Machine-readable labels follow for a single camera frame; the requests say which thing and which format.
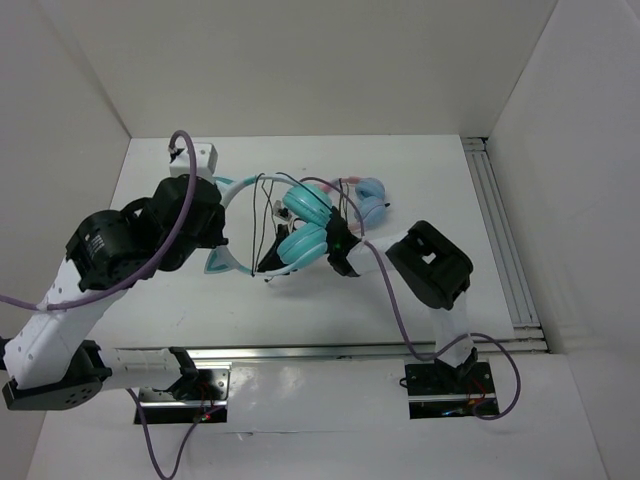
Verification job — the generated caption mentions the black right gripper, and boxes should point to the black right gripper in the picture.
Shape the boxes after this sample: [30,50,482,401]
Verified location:
[258,224,334,275]

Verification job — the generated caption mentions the black teal headphone cable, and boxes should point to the black teal headphone cable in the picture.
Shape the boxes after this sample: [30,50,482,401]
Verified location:
[249,172,371,284]

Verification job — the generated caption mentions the teal cat-ear headphones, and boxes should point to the teal cat-ear headphones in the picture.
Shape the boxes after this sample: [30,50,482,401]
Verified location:
[204,172,332,278]

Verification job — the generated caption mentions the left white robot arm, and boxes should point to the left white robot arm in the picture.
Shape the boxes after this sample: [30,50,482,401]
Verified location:
[1,175,228,411]

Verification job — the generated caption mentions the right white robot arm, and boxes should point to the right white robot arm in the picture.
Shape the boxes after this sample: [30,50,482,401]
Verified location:
[253,208,478,392]

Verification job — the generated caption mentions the pink blue cat-ear headphones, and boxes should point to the pink blue cat-ear headphones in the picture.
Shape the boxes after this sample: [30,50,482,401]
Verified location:
[332,176,390,231]

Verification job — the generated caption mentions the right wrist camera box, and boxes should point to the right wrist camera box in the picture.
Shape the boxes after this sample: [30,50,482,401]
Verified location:
[272,200,291,222]

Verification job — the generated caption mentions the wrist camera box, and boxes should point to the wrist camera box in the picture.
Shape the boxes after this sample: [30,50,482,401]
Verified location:
[272,200,291,222]
[169,143,218,180]

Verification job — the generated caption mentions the black pink headphone cable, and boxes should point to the black pink headphone cable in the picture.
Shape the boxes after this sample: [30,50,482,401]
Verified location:
[335,177,359,231]

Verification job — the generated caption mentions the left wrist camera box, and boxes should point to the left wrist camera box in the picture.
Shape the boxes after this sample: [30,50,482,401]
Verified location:
[169,143,218,180]

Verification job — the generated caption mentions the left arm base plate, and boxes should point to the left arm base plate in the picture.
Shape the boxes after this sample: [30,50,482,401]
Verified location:
[137,361,231,425]

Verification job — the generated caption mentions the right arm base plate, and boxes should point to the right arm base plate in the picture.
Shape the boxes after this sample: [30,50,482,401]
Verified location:
[399,362,500,420]

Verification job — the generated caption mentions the aluminium side rail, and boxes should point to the aluminium side rail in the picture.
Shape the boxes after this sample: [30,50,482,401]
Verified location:
[461,138,546,342]

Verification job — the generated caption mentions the aluminium front rail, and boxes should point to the aluminium front rail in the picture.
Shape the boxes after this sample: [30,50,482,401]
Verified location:
[99,339,546,366]

